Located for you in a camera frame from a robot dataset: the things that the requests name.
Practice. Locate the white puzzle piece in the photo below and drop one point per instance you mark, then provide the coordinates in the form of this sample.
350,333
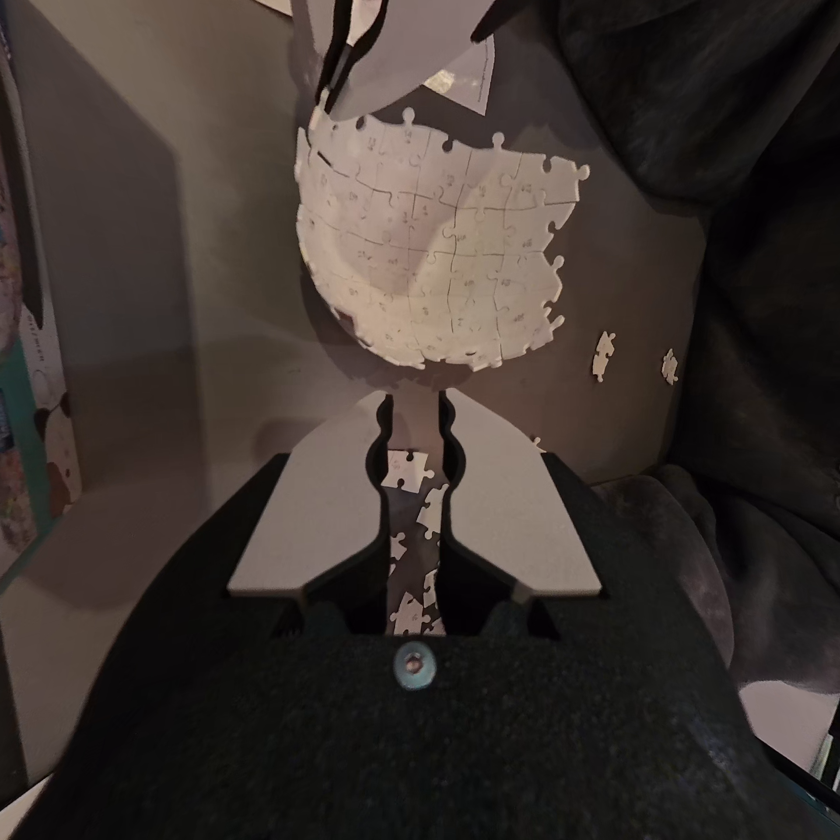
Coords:
670,366
603,355

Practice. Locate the printed instruction sheet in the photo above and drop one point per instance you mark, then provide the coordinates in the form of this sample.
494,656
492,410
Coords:
460,85

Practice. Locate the partly built white puzzle ball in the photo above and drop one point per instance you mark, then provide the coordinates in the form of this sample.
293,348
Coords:
433,236

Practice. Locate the colourful puzzle ball box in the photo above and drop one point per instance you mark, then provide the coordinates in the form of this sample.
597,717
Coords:
26,394

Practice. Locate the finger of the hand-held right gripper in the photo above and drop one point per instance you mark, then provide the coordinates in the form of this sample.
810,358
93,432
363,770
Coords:
407,46
315,40

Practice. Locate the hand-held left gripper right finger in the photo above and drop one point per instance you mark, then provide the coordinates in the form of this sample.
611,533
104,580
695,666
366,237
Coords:
525,519

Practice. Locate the person's dark clothing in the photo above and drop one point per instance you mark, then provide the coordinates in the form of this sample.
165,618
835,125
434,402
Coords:
735,263

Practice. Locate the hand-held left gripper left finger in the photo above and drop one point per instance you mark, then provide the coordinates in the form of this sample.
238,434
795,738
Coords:
309,519

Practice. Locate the pile of loose puzzle pieces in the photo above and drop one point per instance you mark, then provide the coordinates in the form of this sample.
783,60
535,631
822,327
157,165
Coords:
407,467

